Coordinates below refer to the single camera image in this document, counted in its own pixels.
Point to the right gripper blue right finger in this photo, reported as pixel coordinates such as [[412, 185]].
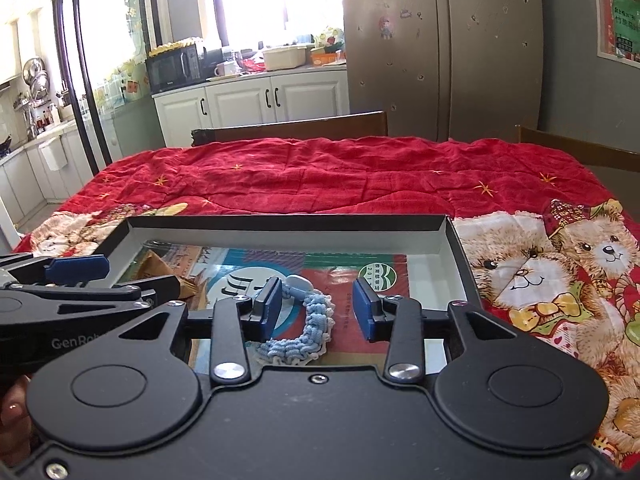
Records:
[[397, 320]]

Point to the colourful booklet in box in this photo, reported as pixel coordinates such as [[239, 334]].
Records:
[[219, 272]]

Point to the white kitchen cabinet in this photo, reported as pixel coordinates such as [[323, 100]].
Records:
[[250, 100]]

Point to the red quilted bedspread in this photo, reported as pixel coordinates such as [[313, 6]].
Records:
[[499, 194]]

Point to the dark wooden chair back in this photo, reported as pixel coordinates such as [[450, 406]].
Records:
[[351, 126]]

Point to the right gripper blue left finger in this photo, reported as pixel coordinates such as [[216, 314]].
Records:
[[237, 320]]

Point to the cream plastic basin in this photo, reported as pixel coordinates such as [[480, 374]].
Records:
[[285, 58]]

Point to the stainless steel refrigerator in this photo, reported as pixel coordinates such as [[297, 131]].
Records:
[[446, 69]]

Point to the person's left hand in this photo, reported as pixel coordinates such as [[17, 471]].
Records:
[[16, 425]]

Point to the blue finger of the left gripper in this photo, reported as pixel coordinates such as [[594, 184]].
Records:
[[156, 289], [76, 270]]

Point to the light blue knitted scrunchie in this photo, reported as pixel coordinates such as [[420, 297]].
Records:
[[311, 343]]

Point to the black microwave oven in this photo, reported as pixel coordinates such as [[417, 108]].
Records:
[[175, 68]]

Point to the black shallow cardboard box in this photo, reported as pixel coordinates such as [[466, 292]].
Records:
[[416, 256]]

